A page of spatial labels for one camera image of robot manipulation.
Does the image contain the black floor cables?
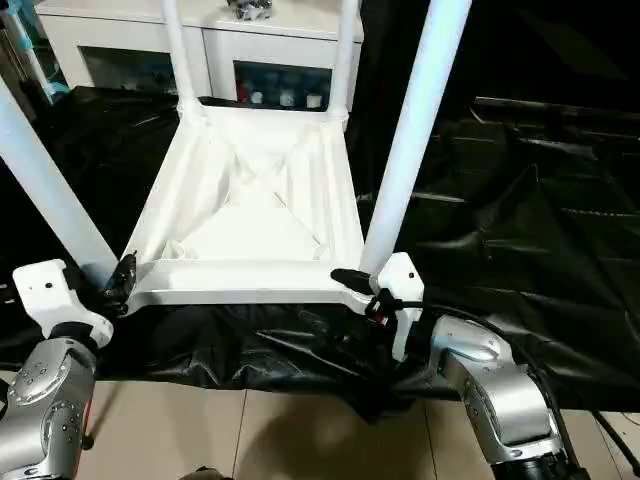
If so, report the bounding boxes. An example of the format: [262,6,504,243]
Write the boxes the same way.
[594,408,640,473]

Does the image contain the dark crumpled bundle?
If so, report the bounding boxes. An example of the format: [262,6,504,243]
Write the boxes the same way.
[228,0,277,23]

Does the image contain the white plastic table top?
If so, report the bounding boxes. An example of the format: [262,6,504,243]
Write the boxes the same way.
[120,100,403,313]

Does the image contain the black plastic mat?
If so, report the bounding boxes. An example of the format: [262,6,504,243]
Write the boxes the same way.
[0,85,640,423]

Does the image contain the red floor cable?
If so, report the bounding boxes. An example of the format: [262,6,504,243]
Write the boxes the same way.
[80,398,99,446]

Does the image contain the light blue plastic film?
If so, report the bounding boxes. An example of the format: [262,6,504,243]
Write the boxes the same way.
[4,4,49,101]

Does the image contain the black bench with silver rail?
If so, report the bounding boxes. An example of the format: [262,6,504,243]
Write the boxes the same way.
[470,94,640,139]

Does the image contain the white plastic table leg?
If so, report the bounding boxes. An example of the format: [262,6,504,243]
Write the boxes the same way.
[0,76,121,293]
[357,0,474,279]
[160,0,208,119]
[327,0,364,123]

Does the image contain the white cabinet with glass doors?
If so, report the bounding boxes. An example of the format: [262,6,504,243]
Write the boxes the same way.
[35,0,367,113]

